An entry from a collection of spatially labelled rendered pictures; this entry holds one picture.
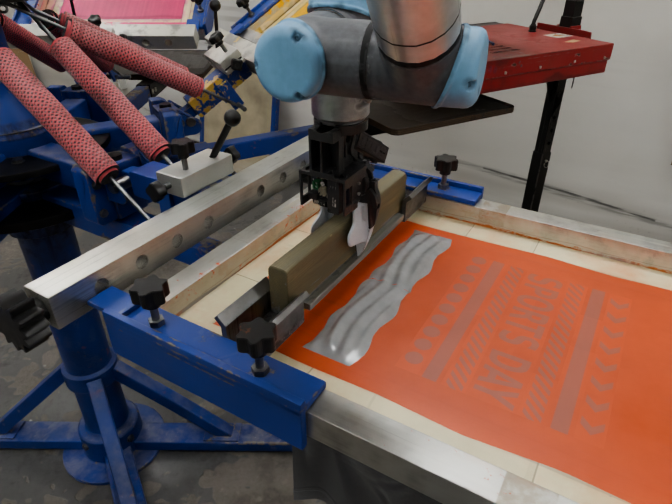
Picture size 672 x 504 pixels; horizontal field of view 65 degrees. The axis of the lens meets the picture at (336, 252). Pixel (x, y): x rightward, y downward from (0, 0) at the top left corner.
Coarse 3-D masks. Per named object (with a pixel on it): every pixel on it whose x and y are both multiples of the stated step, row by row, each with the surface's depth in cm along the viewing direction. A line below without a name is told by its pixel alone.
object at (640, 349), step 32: (416, 224) 96; (384, 256) 87; (448, 256) 87; (480, 256) 87; (512, 256) 87; (544, 256) 87; (416, 288) 79; (448, 288) 79; (608, 288) 79; (640, 288) 79; (640, 320) 73; (640, 352) 67
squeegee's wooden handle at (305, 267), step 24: (384, 192) 84; (336, 216) 76; (384, 216) 87; (312, 240) 70; (336, 240) 73; (288, 264) 65; (312, 264) 69; (336, 264) 76; (288, 288) 65; (312, 288) 71
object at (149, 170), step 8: (136, 168) 96; (144, 168) 96; (152, 168) 96; (160, 168) 96; (136, 176) 95; (144, 176) 93; (152, 176) 93; (136, 184) 96; (144, 184) 94; (136, 192) 97; (144, 192) 96; (176, 200) 92; (184, 200) 91
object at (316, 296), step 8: (400, 216) 90; (392, 224) 88; (376, 232) 85; (384, 232) 85; (376, 240) 83; (368, 248) 81; (352, 256) 79; (360, 256) 79; (344, 264) 77; (352, 264) 77; (336, 272) 76; (344, 272) 76; (328, 280) 74; (336, 280) 74; (320, 288) 72; (328, 288) 72; (312, 296) 71; (320, 296) 71; (304, 304) 70; (312, 304) 70
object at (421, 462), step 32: (256, 224) 89; (288, 224) 92; (480, 224) 95; (512, 224) 92; (544, 224) 89; (576, 224) 89; (224, 256) 80; (256, 256) 86; (608, 256) 86; (640, 256) 83; (192, 288) 74; (320, 416) 54; (352, 416) 54; (384, 416) 54; (352, 448) 53; (384, 448) 51; (416, 448) 51; (448, 448) 51; (416, 480) 50; (448, 480) 48; (480, 480) 48; (512, 480) 48
